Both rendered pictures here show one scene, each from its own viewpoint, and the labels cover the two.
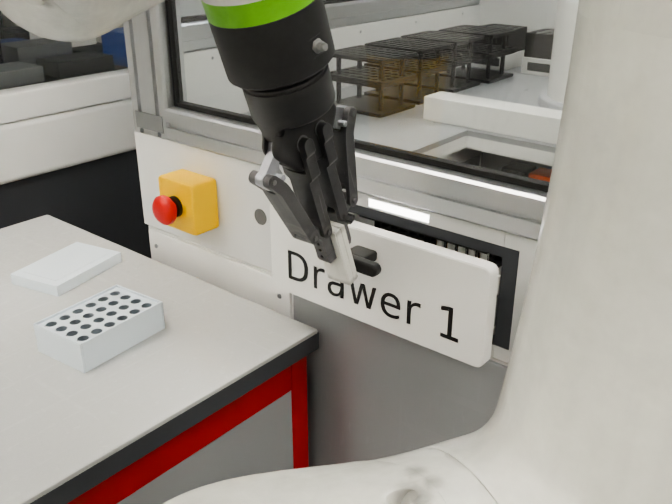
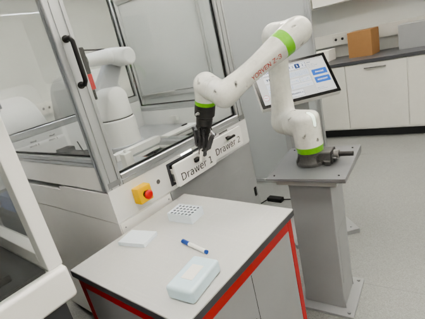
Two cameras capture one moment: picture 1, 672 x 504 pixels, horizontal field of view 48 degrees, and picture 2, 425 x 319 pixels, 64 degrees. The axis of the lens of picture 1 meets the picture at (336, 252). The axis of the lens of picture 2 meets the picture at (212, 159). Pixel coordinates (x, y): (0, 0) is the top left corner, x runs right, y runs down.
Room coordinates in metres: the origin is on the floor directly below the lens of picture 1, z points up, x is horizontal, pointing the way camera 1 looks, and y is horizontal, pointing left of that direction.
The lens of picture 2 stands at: (0.57, 1.55, 1.40)
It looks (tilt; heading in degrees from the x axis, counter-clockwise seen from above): 18 degrees down; 273
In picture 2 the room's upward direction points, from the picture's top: 13 degrees counter-clockwise
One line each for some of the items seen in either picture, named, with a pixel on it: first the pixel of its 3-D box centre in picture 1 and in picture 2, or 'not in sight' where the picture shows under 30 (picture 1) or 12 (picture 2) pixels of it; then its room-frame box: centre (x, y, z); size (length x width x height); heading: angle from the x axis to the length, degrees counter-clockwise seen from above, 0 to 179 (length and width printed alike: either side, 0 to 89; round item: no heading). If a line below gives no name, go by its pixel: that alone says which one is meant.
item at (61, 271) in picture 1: (67, 267); (138, 238); (0.98, 0.39, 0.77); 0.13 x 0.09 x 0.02; 153
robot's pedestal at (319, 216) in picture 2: not in sight; (322, 233); (0.18, 0.02, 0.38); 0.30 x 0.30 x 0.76; 57
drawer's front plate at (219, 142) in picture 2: not in sight; (226, 142); (0.56, -0.30, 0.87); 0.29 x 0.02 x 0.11; 50
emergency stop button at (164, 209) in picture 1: (167, 208); (147, 193); (0.94, 0.22, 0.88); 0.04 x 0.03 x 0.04; 50
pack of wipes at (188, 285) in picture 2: not in sight; (193, 278); (0.74, 0.72, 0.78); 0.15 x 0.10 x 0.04; 57
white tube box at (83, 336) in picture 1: (101, 325); (185, 213); (0.79, 0.28, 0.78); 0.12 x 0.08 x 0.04; 146
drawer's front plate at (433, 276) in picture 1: (372, 276); (195, 164); (0.73, -0.04, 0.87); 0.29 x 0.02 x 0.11; 50
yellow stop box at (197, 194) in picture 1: (187, 202); (143, 193); (0.96, 0.20, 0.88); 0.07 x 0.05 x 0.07; 50
